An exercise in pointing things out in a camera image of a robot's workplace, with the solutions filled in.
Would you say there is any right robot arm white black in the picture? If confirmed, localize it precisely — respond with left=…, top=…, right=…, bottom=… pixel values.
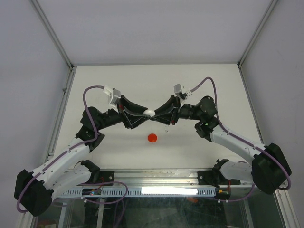
left=151, top=96, right=292, bottom=194

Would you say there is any wrist camera white grey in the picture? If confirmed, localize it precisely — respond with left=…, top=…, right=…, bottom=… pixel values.
left=103, top=86, right=121, bottom=108
left=173, top=84, right=192, bottom=101

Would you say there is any aluminium frame post left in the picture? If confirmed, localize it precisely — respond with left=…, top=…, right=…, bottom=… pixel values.
left=29, top=0, right=74, bottom=69

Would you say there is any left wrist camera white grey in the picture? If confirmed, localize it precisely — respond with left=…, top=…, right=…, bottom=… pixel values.
left=103, top=86, right=121, bottom=108

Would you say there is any white slotted cable duct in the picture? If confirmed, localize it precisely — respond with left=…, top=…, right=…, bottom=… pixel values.
left=60, top=187, right=216, bottom=198

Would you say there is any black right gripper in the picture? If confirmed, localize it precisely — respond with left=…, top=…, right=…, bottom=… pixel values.
left=150, top=95, right=203, bottom=125

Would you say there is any aluminium frame post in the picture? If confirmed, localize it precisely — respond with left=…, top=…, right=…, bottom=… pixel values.
left=237, top=0, right=281, bottom=68
left=29, top=0, right=74, bottom=69

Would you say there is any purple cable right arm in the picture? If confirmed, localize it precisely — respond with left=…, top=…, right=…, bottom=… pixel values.
left=189, top=76, right=293, bottom=203

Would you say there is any white round charging case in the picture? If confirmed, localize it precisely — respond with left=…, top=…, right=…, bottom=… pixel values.
left=143, top=109, right=155, bottom=117

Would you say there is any red round charging case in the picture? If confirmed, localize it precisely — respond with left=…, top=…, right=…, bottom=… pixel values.
left=147, top=133, right=158, bottom=143

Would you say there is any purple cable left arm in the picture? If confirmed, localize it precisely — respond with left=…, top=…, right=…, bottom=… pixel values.
left=16, top=85, right=129, bottom=228

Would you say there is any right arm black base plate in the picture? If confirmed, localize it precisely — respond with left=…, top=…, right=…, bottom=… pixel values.
left=197, top=170, right=241, bottom=188

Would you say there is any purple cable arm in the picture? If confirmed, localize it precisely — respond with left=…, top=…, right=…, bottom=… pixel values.
left=189, top=76, right=293, bottom=203
left=16, top=85, right=129, bottom=228

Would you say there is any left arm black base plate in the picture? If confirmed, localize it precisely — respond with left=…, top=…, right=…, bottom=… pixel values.
left=87, top=170, right=114, bottom=186

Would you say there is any aluminium mounting rail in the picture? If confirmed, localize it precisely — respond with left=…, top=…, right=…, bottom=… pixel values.
left=112, top=169, right=213, bottom=188

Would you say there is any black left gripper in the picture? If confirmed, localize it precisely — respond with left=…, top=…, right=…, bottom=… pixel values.
left=96, top=96, right=151, bottom=131

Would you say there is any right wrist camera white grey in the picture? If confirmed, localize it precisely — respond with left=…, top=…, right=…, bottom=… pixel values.
left=173, top=84, right=192, bottom=101

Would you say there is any aluminium frame post right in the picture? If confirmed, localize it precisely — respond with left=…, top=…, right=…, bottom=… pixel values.
left=237, top=0, right=281, bottom=68

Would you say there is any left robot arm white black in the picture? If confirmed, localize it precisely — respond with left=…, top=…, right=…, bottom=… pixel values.
left=14, top=95, right=155, bottom=216

